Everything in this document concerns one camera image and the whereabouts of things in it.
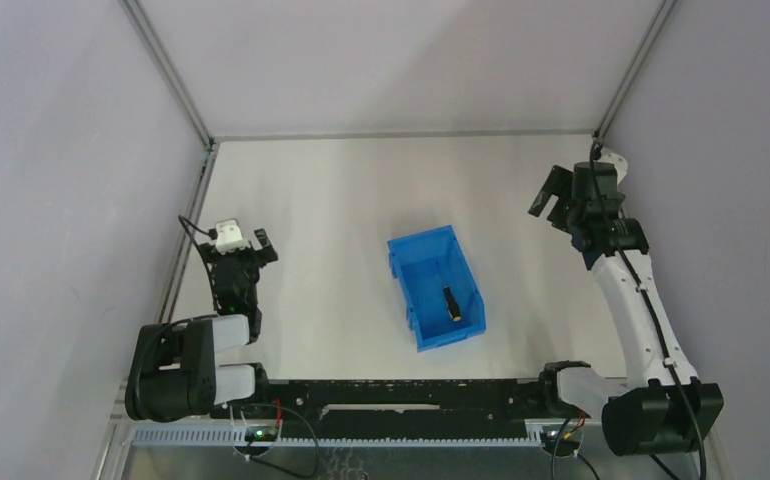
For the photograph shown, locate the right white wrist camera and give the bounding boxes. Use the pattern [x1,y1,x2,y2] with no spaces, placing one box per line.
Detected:
[595,147,629,185]

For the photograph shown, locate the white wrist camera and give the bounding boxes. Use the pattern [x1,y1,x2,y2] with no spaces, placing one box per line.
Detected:
[211,219,251,255]
[595,147,629,185]

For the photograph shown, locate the left black cable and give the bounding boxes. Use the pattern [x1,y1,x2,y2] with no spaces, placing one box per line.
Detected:
[177,215,222,313]

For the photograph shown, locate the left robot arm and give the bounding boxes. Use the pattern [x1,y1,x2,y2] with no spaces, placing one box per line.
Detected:
[124,223,278,423]

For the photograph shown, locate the black mounting rail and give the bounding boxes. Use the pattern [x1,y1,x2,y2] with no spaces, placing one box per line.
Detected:
[209,369,591,444]

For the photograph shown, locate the black loop cable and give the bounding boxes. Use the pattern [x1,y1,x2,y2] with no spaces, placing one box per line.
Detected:
[229,399,321,480]

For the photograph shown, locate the grey slotted cable duct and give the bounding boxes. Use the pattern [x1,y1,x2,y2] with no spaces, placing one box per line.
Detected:
[129,423,549,448]

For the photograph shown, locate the blue plastic bin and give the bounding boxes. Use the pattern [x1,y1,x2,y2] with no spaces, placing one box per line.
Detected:
[387,225,486,352]

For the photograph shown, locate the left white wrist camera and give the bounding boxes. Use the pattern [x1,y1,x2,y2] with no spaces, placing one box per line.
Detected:
[211,219,251,255]

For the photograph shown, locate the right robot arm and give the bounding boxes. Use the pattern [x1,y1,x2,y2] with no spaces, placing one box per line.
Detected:
[528,161,724,456]

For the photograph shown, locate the black yellow screwdriver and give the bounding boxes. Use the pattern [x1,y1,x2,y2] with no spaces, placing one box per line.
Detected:
[442,285,462,322]

